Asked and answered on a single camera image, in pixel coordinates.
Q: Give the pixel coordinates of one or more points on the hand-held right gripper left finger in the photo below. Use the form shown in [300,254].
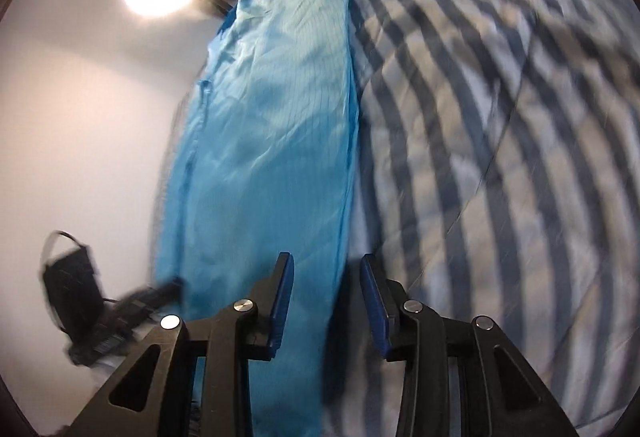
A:
[282,302]

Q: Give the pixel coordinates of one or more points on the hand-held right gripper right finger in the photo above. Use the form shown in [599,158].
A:
[372,302]

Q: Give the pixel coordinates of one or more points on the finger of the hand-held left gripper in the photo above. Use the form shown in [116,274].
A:
[155,293]

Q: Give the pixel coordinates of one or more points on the light blue jacket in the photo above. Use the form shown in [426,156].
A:
[270,117]

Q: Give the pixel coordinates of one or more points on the blue white striped blanket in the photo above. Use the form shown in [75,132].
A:
[475,117]

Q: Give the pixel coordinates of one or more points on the black tripod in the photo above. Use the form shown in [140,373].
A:
[215,2]

